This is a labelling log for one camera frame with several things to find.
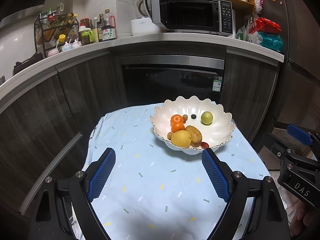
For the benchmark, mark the white wall holder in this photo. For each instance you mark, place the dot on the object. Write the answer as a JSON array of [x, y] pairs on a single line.
[[60, 8]]

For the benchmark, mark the black gas stove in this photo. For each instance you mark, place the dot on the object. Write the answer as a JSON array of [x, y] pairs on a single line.
[[25, 63]]

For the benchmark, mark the yellow-brown mango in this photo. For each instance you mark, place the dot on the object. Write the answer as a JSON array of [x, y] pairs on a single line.
[[195, 133]]

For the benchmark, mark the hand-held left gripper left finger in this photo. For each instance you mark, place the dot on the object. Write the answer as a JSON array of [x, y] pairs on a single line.
[[101, 175]]

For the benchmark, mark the orange tangerine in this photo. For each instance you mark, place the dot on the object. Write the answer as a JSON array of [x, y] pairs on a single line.
[[176, 118], [178, 127]]

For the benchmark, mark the dark refrigerator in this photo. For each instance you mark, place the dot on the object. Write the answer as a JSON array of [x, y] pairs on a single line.
[[295, 55]]

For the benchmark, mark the pink condiment jar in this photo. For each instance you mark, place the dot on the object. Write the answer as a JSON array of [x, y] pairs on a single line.
[[53, 52]]

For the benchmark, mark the red-lid jar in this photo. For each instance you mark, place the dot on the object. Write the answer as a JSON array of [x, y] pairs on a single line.
[[84, 22]]

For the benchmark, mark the green oil jug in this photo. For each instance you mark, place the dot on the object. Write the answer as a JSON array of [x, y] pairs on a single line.
[[86, 38]]

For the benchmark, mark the large yellow grapefruit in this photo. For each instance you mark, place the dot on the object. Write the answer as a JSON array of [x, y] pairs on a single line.
[[181, 138]]

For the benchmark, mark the small brown longan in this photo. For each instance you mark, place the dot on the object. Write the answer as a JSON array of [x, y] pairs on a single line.
[[184, 117], [170, 135]]

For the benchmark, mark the teal packet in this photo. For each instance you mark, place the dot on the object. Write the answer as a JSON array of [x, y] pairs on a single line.
[[271, 42]]

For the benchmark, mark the pink white plastic bag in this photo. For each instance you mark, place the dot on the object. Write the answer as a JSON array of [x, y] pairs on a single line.
[[257, 0]]

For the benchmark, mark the white kitchen countertop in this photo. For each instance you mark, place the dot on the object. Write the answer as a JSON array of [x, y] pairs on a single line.
[[150, 42]]

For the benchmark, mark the white scalloped bowl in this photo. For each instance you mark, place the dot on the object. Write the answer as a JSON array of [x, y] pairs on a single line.
[[217, 130]]

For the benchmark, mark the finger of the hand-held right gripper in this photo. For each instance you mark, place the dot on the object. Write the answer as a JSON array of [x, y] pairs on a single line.
[[298, 132], [300, 161]]

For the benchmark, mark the red grape tomato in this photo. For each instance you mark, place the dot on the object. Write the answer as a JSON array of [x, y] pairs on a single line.
[[204, 144]]

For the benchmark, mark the red snack bag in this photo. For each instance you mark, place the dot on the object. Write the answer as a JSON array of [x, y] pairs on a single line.
[[266, 25]]

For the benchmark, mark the black microwave oven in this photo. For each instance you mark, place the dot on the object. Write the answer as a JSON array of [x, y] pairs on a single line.
[[192, 15]]

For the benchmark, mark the built-in black oven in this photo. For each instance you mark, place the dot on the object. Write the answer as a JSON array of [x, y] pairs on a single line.
[[162, 87]]

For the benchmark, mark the large soy sauce bottle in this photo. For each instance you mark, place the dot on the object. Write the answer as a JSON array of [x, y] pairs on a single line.
[[108, 32]]

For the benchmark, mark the dark wood kitchen cabinet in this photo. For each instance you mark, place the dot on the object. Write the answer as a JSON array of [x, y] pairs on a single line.
[[50, 117]]

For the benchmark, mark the person's right hand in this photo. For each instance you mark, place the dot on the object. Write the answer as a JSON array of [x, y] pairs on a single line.
[[302, 217]]

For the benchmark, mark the green apple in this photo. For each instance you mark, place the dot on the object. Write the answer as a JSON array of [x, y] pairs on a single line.
[[207, 118]]

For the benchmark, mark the dark sauce bottle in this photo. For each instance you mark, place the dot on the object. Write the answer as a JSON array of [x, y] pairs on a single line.
[[100, 27]]

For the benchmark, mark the light blue patterned cloth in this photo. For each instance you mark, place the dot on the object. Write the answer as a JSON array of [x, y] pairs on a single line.
[[150, 180]]

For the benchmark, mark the clear bottle with white cap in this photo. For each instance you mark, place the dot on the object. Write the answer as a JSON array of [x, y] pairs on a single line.
[[95, 30]]

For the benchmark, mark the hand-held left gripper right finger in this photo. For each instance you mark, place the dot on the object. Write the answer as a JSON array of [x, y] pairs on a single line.
[[216, 177]]

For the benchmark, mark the yellow-cap squeeze bottle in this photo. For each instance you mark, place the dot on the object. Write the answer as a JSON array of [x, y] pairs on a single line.
[[61, 37]]

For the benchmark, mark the white rice cooker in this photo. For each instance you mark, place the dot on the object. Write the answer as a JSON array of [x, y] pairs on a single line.
[[145, 27]]

